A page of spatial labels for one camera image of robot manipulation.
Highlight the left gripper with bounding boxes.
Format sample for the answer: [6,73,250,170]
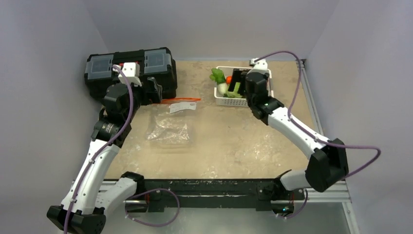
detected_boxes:
[124,77,160,121]

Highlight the green cabbage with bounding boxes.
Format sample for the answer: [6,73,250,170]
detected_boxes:
[225,82,243,98]

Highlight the clear zip top bag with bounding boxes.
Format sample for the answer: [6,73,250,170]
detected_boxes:
[146,97,201,145]

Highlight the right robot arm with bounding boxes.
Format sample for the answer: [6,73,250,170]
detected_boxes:
[229,68,349,198]

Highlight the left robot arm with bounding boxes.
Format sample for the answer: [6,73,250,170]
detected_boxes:
[46,77,162,234]

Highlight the white radish with leaves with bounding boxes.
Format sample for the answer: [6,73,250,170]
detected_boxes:
[209,68,228,96]

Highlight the black toolbox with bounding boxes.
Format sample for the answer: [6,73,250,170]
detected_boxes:
[84,47,178,101]

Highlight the white plastic basket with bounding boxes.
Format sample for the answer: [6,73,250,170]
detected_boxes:
[214,66,274,107]

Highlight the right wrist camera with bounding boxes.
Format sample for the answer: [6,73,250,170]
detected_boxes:
[249,58,268,73]

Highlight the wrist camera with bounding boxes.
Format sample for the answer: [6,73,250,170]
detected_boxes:
[249,58,268,73]
[122,62,142,87]

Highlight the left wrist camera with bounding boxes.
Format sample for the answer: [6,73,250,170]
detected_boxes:
[122,62,142,87]

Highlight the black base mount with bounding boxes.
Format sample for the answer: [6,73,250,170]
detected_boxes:
[125,178,305,215]

